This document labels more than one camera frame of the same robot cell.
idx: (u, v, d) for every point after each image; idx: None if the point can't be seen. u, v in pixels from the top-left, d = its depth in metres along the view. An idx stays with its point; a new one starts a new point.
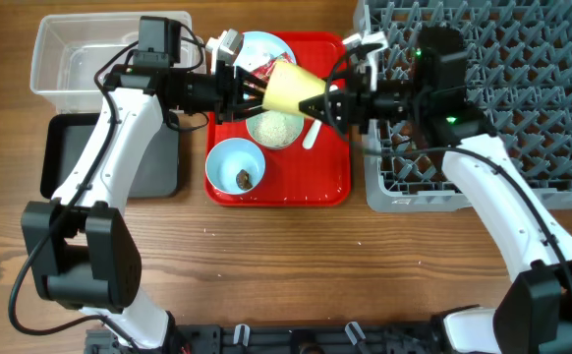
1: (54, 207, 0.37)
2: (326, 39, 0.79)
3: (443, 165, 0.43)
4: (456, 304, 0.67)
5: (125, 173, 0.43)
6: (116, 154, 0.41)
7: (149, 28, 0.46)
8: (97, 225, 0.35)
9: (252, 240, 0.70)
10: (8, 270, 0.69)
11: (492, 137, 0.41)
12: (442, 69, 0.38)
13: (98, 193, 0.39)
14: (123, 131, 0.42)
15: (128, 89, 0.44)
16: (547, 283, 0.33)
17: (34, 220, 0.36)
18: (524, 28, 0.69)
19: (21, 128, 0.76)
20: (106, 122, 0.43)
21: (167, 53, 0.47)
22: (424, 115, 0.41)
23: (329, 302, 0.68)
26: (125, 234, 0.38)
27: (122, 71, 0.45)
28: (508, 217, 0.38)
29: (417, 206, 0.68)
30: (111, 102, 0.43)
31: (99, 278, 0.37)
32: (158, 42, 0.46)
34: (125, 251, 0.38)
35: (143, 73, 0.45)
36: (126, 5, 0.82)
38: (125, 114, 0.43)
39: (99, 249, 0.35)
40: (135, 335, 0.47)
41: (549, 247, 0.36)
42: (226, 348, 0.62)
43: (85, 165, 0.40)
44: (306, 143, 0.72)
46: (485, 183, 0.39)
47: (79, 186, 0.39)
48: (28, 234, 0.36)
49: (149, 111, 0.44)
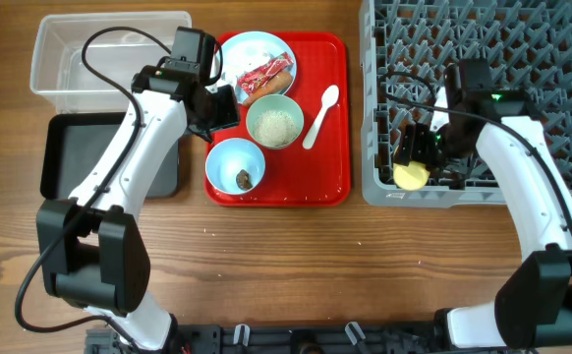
1: (71, 207, 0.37)
2: (326, 39, 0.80)
3: (477, 142, 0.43)
4: (456, 304, 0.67)
5: (143, 178, 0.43)
6: (138, 158, 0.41)
7: (185, 38, 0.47)
8: (110, 229, 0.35)
9: (252, 240, 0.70)
10: (8, 270, 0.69)
11: (534, 121, 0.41)
12: (467, 70, 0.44)
13: (115, 198, 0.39)
14: (144, 135, 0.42)
15: (154, 94, 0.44)
16: (559, 264, 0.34)
17: (50, 218, 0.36)
18: (530, 29, 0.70)
19: (21, 128, 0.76)
20: (131, 125, 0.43)
21: (199, 64, 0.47)
22: (465, 98, 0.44)
23: (329, 302, 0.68)
26: (138, 239, 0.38)
27: (150, 74, 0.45)
28: (534, 200, 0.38)
29: (411, 201, 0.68)
30: (137, 105, 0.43)
31: (106, 282, 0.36)
32: (192, 53, 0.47)
34: (136, 258, 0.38)
35: (172, 78, 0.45)
36: (126, 5, 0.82)
38: (149, 118, 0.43)
39: (110, 254, 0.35)
40: (137, 335, 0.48)
41: (568, 233, 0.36)
42: (226, 348, 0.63)
43: (106, 167, 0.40)
44: (307, 143, 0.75)
46: (517, 163, 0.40)
47: (96, 188, 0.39)
48: (44, 231, 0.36)
49: (174, 117, 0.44)
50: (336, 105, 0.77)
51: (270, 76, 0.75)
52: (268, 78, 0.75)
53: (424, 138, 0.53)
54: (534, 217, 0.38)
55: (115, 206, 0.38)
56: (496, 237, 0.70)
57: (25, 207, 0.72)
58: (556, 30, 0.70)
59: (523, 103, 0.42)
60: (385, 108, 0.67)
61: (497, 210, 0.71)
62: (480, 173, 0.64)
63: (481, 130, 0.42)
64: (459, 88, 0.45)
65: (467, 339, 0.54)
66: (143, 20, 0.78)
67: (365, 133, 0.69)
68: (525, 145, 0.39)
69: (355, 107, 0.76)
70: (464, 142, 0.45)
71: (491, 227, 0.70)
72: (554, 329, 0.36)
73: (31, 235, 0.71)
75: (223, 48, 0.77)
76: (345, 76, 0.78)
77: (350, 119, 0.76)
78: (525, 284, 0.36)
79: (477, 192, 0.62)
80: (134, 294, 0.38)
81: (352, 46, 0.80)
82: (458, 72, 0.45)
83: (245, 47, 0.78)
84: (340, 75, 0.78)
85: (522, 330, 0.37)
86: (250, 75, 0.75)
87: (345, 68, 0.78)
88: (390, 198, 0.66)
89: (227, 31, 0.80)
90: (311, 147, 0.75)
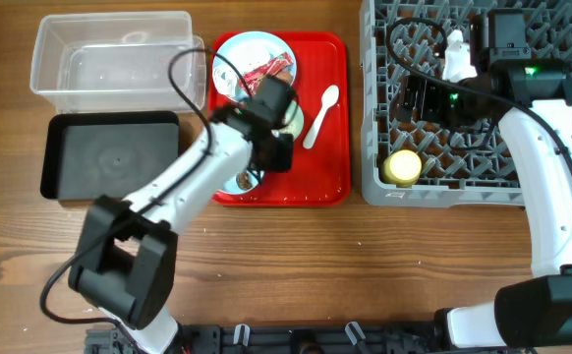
1: (122, 210, 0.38)
2: (326, 39, 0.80)
3: (501, 121, 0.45)
4: (456, 304, 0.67)
5: (197, 201, 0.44)
6: (197, 185, 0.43)
7: (272, 84, 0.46)
8: (153, 244, 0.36)
9: (252, 240, 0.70)
10: (8, 270, 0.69)
11: (568, 105, 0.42)
12: (496, 28, 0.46)
13: (166, 213, 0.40)
14: (210, 164, 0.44)
15: (228, 129, 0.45)
16: (570, 289, 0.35)
17: (100, 216, 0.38)
18: (530, 29, 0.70)
19: (21, 129, 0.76)
20: (200, 149, 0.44)
21: (276, 112, 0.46)
22: (493, 67, 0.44)
23: (329, 302, 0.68)
26: (173, 261, 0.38)
27: (231, 109, 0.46)
28: (554, 210, 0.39)
29: (410, 201, 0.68)
30: (211, 134, 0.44)
31: (128, 293, 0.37)
32: (275, 100, 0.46)
34: (165, 276, 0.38)
35: (249, 121, 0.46)
36: (126, 5, 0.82)
38: (218, 150, 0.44)
39: (145, 267, 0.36)
40: (140, 338, 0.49)
41: None
42: (226, 348, 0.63)
43: (167, 183, 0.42)
44: (306, 143, 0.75)
46: (543, 166, 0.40)
47: (151, 199, 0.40)
48: (90, 225, 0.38)
49: (239, 154, 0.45)
50: (336, 105, 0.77)
51: (270, 76, 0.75)
52: None
53: (432, 92, 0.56)
54: (553, 229, 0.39)
55: (163, 222, 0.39)
56: (495, 237, 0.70)
57: (25, 208, 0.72)
58: (557, 30, 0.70)
59: (558, 80, 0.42)
60: (385, 108, 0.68)
61: (497, 210, 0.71)
62: (480, 173, 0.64)
63: (505, 110, 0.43)
64: (486, 47, 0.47)
65: (467, 339, 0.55)
66: (143, 21, 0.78)
67: (365, 132, 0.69)
68: (554, 143, 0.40)
69: (355, 107, 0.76)
70: (484, 111, 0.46)
71: (491, 227, 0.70)
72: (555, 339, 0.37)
73: (32, 235, 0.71)
75: (222, 48, 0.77)
76: (345, 76, 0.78)
77: (350, 119, 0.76)
78: (533, 297, 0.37)
79: (477, 192, 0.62)
80: (148, 312, 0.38)
81: (352, 46, 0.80)
82: (487, 29, 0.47)
83: (245, 47, 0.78)
84: (340, 75, 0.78)
85: (523, 333, 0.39)
86: (250, 75, 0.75)
87: (345, 68, 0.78)
88: (389, 197, 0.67)
89: (227, 31, 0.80)
90: (311, 147, 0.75)
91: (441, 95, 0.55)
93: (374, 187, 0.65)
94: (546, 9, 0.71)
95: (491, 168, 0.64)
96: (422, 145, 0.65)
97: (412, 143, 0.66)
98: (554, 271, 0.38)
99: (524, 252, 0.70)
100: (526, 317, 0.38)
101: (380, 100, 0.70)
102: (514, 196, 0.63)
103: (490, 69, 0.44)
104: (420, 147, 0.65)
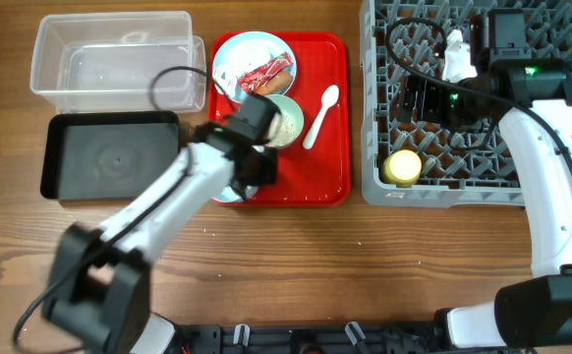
1: (93, 240, 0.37)
2: (326, 39, 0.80)
3: (500, 122, 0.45)
4: (456, 304, 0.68)
5: (172, 225, 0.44)
6: (174, 206, 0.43)
7: (253, 101, 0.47)
8: (124, 274, 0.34)
9: (252, 240, 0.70)
10: (8, 270, 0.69)
11: (568, 105, 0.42)
12: (496, 28, 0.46)
13: (140, 240, 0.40)
14: (189, 184, 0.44)
15: (208, 148, 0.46)
16: (570, 288, 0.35)
17: (73, 246, 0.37)
18: (530, 29, 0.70)
19: (22, 129, 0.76)
20: (177, 172, 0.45)
21: (258, 129, 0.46)
22: (493, 68, 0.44)
23: (329, 302, 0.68)
26: (147, 290, 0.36)
27: (211, 129, 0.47)
28: (554, 211, 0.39)
29: (410, 201, 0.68)
30: (191, 156, 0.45)
31: (99, 327, 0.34)
32: (256, 119, 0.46)
34: (142, 306, 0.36)
35: (230, 139, 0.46)
36: (126, 5, 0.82)
38: (197, 170, 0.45)
39: (117, 299, 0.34)
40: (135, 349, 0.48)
41: None
42: (226, 348, 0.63)
43: (142, 206, 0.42)
44: (306, 142, 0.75)
46: (543, 167, 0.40)
47: (127, 224, 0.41)
48: (62, 258, 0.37)
49: (219, 174, 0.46)
50: (336, 105, 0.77)
51: (270, 76, 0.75)
52: (268, 78, 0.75)
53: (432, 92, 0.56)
54: (553, 229, 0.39)
55: (138, 250, 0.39)
56: (495, 237, 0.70)
57: (25, 208, 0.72)
58: (557, 30, 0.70)
59: (558, 80, 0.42)
60: (385, 108, 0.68)
61: (496, 210, 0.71)
62: (480, 173, 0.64)
63: (506, 110, 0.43)
64: (486, 47, 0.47)
65: (467, 339, 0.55)
66: (143, 20, 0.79)
67: (365, 131, 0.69)
68: (554, 143, 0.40)
69: (355, 107, 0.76)
70: (484, 110, 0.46)
71: (491, 227, 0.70)
72: (556, 339, 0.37)
73: (31, 235, 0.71)
75: (223, 48, 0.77)
76: (345, 76, 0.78)
77: (350, 119, 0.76)
78: (534, 297, 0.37)
79: (477, 192, 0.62)
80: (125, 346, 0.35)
81: (352, 46, 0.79)
82: (487, 29, 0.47)
83: (244, 46, 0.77)
84: (340, 75, 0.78)
85: (523, 333, 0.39)
86: (250, 75, 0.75)
87: (345, 68, 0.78)
88: (389, 198, 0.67)
89: (227, 31, 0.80)
90: (311, 147, 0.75)
91: (441, 96, 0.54)
93: (374, 187, 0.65)
94: (547, 9, 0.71)
95: (491, 168, 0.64)
96: (422, 145, 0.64)
97: (412, 142, 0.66)
98: (554, 271, 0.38)
99: (524, 252, 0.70)
100: (527, 317, 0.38)
101: (380, 100, 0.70)
102: (514, 196, 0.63)
103: (490, 70, 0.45)
104: (420, 147, 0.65)
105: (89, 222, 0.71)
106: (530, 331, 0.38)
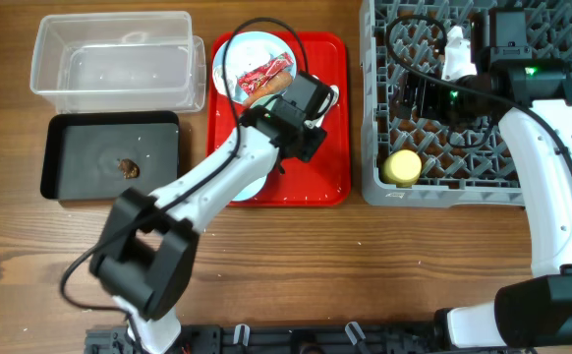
1: (145, 206, 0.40)
2: (326, 39, 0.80)
3: (500, 121, 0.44)
4: (456, 304, 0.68)
5: (230, 191, 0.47)
6: (223, 185, 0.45)
7: (302, 83, 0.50)
8: (176, 243, 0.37)
9: (252, 240, 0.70)
10: (8, 270, 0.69)
11: (568, 105, 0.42)
12: (497, 28, 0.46)
13: (190, 210, 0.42)
14: (237, 165, 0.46)
15: (257, 133, 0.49)
16: (570, 288, 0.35)
17: (127, 206, 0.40)
18: (530, 29, 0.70)
19: (21, 129, 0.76)
20: (227, 150, 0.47)
21: (305, 110, 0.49)
22: (493, 68, 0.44)
23: (329, 302, 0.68)
26: (192, 257, 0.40)
27: (260, 115, 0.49)
28: (554, 210, 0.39)
29: (410, 201, 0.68)
30: (241, 138, 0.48)
31: (145, 285, 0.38)
32: (304, 101, 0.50)
34: (184, 271, 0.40)
35: (278, 123, 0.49)
36: (126, 5, 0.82)
38: (246, 152, 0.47)
39: (164, 262, 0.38)
40: None
41: None
42: (225, 348, 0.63)
43: (193, 181, 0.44)
44: None
46: (543, 165, 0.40)
47: (177, 196, 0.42)
48: (116, 216, 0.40)
49: (263, 160, 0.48)
50: (336, 105, 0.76)
51: (270, 76, 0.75)
52: (268, 78, 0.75)
53: (432, 89, 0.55)
54: (553, 230, 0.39)
55: (187, 220, 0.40)
56: (495, 237, 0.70)
57: (25, 208, 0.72)
58: (557, 30, 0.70)
59: (558, 80, 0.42)
60: (385, 108, 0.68)
61: (496, 210, 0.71)
62: (480, 173, 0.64)
63: (507, 110, 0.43)
64: (486, 46, 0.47)
65: (467, 339, 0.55)
66: (143, 20, 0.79)
67: (365, 130, 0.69)
68: (554, 143, 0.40)
69: (355, 108, 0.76)
70: (486, 110, 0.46)
71: (491, 228, 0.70)
72: (557, 339, 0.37)
73: (31, 235, 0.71)
75: (223, 48, 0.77)
76: (345, 76, 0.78)
77: (350, 119, 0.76)
78: (534, 299, 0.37)
79: (478, 192, 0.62)
80: (163, 305, 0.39)
81: (352, 46, 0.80)
82: (488, 28, 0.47)
83: (245, 47, 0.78)
84: (340, 75, 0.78)
85: (523, 333, 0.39)
86: (250, 75, 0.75)
87: (345, 68, 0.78)
88: (389, 198, 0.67)
89: (227, 32, 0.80)
90: None
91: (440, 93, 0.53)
93: (374, 187, 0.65)
94: (546, 9, 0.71)
95: (491, 168, 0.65)
96: (422, 145, 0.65)
97: (412, 143, 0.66)
98: (554, 271, 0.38)
99: (524, 252, 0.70)
100: (527, 317, 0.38)
101: (380, 100, 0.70)
102: (514, 196, 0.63)
103: (490, 70, 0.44)
104: (420, 147, 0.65)
105: (89, 222, 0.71)
106: (532, 331, 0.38)
